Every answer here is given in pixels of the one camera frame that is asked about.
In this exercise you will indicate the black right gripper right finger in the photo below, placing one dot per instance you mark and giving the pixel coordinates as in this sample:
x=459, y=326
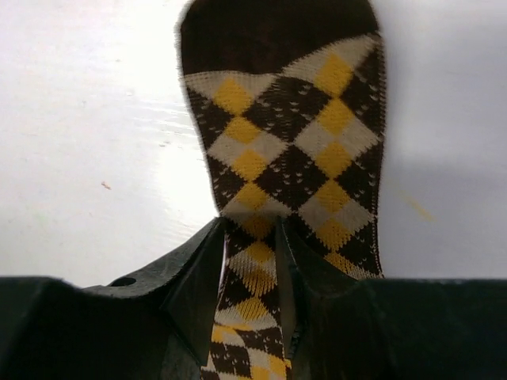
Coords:
x=336, y=327

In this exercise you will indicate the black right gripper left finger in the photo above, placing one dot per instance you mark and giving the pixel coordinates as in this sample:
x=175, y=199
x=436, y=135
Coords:
x=154, y=323

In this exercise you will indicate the brown argyle sock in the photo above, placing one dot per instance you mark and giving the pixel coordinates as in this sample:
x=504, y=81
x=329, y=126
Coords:
x=289, y=101

